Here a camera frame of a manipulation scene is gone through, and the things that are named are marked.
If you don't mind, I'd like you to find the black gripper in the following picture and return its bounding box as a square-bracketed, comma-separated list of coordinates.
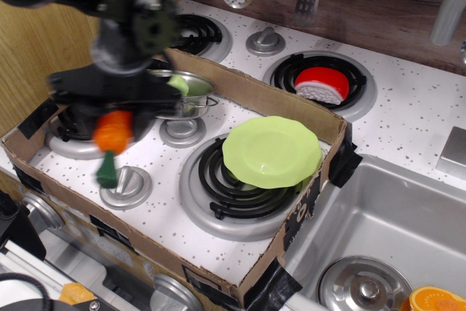
[49, 64, 181, 120]

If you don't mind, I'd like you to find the orange toy carrot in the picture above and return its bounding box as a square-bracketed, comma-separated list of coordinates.
[92, 110, 133, 189]

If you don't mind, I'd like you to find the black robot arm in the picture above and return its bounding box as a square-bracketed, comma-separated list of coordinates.
[2, 0, 181, 117]

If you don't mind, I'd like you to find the light green plastic plate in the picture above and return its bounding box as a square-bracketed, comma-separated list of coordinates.
[222, 116, 322, 189]

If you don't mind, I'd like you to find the green toy vegetable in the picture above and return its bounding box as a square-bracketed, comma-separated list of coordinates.
[167, 74, 189, 96]

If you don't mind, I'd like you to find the small steel pot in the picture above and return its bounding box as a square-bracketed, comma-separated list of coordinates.
[149, 69, 218, 120]

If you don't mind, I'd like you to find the middle silver stove knob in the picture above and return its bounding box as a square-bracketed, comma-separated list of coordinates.
[159, 119, 207, 149]

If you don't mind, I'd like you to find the silver stove knob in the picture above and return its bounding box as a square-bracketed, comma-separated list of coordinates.
[245, 27, 286, 57]
[99, 166, 152, 210]
[159, 119, 207, 149]

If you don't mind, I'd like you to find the back left black burner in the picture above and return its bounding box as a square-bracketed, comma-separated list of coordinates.
[172, 14, 232, 63]

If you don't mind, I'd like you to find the black burner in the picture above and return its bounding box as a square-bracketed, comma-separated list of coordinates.
[179, 134, 308, 242]
[45, 106, 157, 161]
[262, 50, 377, 122]
[172, 14, 232, 63]

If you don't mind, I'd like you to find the front left black burner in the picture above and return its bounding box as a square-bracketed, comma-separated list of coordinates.
[45, 106, 157, 161]

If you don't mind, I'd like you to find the front silver stove knob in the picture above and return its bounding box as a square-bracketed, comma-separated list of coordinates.
[99, 166, 152, 210]

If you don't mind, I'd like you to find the brown cardboard fence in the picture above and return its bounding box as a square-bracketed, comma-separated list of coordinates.
[2, 50, 361, 310]

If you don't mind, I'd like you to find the front right black burner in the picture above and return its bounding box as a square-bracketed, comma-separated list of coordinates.
[179, 134, 308, 242]

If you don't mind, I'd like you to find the back silver stove knob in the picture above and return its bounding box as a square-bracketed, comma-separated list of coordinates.
[245, 27, 286, 57]

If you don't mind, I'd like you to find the back right black burner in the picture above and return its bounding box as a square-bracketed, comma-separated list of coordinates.
[262, 50, 377, 122]

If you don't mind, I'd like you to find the silver left panel knob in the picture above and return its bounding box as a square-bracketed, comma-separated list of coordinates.
[23, 192, 65, 234]

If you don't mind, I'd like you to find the silver panel knob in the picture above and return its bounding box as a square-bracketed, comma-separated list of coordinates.
[150, 273, 203, 311]
[23, 192, 65, 234]

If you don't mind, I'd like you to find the red toy cheese wedge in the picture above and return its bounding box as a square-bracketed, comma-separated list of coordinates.
[294, 67, 350, 105]

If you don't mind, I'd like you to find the hanging silver spatula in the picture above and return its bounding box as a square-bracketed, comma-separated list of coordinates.
[293, 0, 319, 25]

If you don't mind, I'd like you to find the silver front panel knob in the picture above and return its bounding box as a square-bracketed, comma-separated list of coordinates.
[150, 273, 203, 311]

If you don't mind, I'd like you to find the orange toy at bottom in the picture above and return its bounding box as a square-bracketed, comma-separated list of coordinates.
[58, 283, 95, 305]

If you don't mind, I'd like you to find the silver sink basin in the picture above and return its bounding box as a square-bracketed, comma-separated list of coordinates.
[284, 156, 465, 310]

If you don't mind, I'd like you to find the silver pot lid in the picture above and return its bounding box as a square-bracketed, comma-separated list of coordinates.
[316, 256, 413, 310]

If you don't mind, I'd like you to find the grey faucet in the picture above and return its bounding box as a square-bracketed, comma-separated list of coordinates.
[430, 0, 465, 46]

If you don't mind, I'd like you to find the silver square faucet base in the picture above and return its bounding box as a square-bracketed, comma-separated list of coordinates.
[436, 126, 466, 180]

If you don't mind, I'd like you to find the orange slice toy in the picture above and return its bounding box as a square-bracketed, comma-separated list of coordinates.
[400, 286, 465, 311]

